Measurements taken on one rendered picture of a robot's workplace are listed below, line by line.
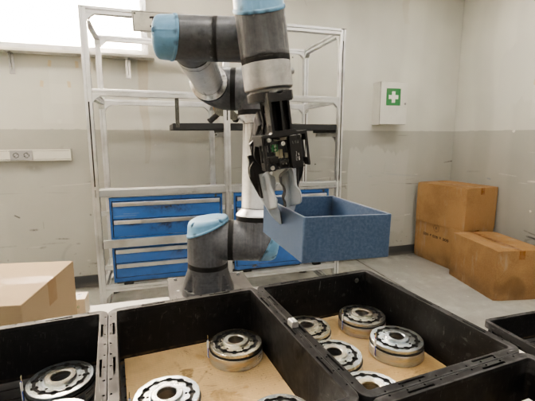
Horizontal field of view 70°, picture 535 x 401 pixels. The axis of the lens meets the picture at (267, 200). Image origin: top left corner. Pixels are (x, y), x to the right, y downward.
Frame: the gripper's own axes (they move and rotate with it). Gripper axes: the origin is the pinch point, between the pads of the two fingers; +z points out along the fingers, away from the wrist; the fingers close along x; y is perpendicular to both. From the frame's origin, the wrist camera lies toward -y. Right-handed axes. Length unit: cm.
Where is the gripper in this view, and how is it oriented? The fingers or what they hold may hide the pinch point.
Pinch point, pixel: (281, 214)
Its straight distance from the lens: 64.7
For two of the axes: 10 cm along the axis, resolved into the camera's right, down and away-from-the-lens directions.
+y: 2.6, 1.6, -9.5
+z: 1.3, 9.7, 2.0
